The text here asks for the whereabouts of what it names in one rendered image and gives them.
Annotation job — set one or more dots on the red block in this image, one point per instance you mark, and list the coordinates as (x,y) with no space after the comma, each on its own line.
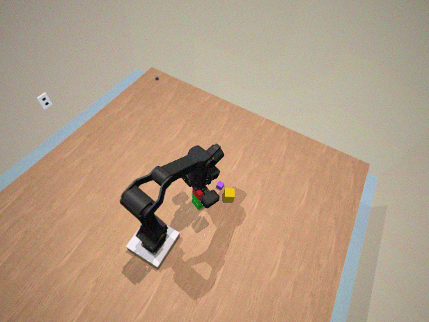
(198,194)

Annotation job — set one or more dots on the green block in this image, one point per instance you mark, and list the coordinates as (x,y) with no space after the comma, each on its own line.
(195,199)
(196,205)

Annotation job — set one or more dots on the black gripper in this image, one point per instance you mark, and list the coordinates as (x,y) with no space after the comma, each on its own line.
(210,197)

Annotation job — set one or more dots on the small purple block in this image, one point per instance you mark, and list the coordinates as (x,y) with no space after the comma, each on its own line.
(220,185)

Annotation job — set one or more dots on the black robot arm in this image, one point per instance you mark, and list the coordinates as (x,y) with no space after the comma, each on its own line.
(197,163)

